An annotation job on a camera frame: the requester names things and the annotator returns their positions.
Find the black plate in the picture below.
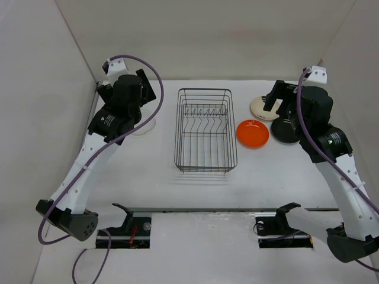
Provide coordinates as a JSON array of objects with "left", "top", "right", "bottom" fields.
[{"left": 271, "top": 117, "right": 300, "bottom": 144}]

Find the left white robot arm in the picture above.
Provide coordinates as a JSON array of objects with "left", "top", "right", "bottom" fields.
[{"left": 36, "top": 69, "right": 156, "bottom": 241}]

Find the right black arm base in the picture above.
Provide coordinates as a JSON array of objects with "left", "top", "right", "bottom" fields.
[{"left": 253, "top": 202, "right": 313, "bottom": 249}]

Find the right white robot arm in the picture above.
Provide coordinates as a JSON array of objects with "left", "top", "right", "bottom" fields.
[{"left": 261, "top": 80, "right": 378, "bottom": 263}]

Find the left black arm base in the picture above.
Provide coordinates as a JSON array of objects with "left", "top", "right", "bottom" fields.
[{"left": 95, "top": 203, "right": 152, "bottom": 249}]

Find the cream plate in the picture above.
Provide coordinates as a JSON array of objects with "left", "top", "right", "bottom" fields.
[{"left": 250, "top": 96, "right": 280, "bottom": 121}]

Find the clear glass plate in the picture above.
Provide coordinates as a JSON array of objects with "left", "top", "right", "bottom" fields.
[{"left": 132, "top": 118, "right": 156, "bottom": 136}]

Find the orange plate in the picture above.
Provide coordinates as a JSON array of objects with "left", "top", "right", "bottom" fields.
[{"left": 236, "top": 120, "right": 269, "bottom": 148}]

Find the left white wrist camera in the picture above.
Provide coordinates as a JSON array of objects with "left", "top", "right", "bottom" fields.
[{"left": 102, "top": 58, "right": 130, "bottom": 86}]

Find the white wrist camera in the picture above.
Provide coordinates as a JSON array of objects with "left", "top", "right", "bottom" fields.
[
  {"left": 102, "top": 58, "right": 130, "bottom": 86},
  {"left": 303, "top": 66, "right": 327, "bottom": 88}
]

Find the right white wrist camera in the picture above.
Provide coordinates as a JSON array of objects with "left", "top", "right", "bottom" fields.
[{"left": 303, "top": 66, "right": 327, "bottom": 88}]

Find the grey wire dish rack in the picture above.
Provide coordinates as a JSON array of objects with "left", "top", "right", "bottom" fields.
[{"left": 174, "top": 88, "right": 237, "bottom": 173}]

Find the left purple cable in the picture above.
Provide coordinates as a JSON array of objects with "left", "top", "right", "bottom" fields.
[{"left": 37, "top": 54, "right": 165, "bottom": 284}]

